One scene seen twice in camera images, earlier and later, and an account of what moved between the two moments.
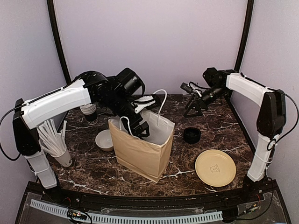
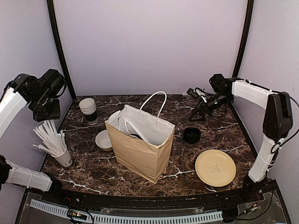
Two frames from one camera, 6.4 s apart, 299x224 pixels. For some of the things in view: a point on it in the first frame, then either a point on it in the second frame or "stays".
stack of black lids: x=191 y=135 stays
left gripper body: x=132 y=122 → x=45 y=110
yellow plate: x=215 y=168 stays
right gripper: x=196 y=103 → x=197 y=110
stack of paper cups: x=89 y=111 stays
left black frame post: x=53 y=13 stays
